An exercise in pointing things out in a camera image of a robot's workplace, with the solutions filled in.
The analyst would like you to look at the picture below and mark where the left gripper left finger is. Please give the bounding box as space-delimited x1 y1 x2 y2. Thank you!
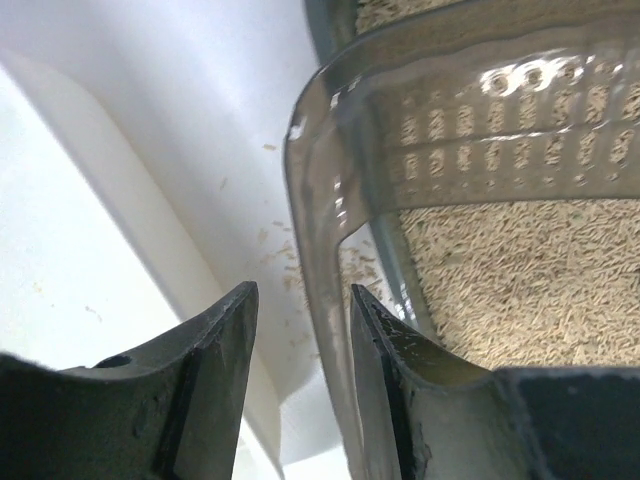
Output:
1 281 259 479

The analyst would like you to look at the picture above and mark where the white plastic tub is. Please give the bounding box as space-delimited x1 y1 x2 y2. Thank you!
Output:
1 1 349 479

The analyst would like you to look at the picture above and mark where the brown litter box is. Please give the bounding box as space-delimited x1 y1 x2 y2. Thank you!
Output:
284 1 639 479

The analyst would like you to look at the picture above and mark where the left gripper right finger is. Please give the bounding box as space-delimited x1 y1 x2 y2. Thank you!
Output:
351 285 639 479

